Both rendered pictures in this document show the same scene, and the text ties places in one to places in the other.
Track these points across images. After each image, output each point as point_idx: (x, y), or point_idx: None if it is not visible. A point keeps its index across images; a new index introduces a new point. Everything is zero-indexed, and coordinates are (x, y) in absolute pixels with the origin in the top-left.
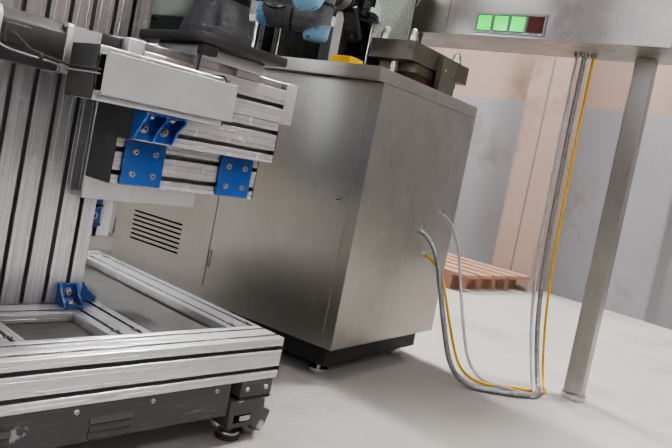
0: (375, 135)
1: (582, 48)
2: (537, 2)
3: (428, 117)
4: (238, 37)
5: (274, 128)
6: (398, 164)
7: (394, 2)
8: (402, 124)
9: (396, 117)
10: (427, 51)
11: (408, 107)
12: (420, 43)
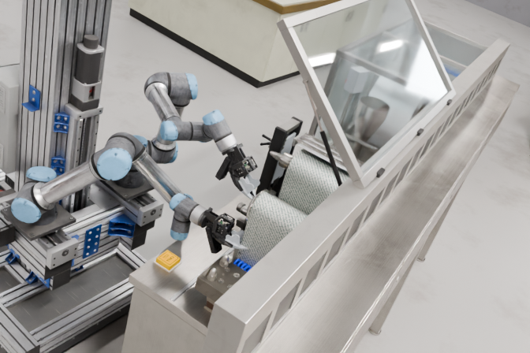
0: (130, 313)
1: None
2: None
3: (190, 336)
4: None
5: (43, 265)
6: (158, 346)
7: (267, 240)
8: (158, 322)
9: (150, 314)
10: (214, 291)
11: (162, 315)
12: (203, 280)
